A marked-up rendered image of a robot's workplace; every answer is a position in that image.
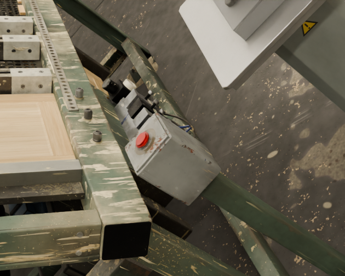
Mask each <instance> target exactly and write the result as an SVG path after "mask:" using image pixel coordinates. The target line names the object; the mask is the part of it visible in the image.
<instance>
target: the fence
mask: <svg viewBox="0 0 345 276"><path fill-rule="evenodd" d="M81 181H82V167H81V164H80V162H79V159H70V160H49V161H37V162H17V163H0V187H7V186H24V185H41V184H51V183H68V182H81Z"/></svg>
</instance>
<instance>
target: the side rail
mask: <svg viewBox="0 0 345 276"><path fill-rule="evenodd" d="M101 229H102V222H101V219H100V216H99V213H98V211H97V210H96V209H95V210H81V211H66V212H52V213H44V214H29V215H15V216H1V217H0V271H3V270H9V269H20V268H31V267H42V266H53V265H64V264H70V263H81V262H91V261H98V260H99V257H100V254H99V250H100V238H101Z"/></svg>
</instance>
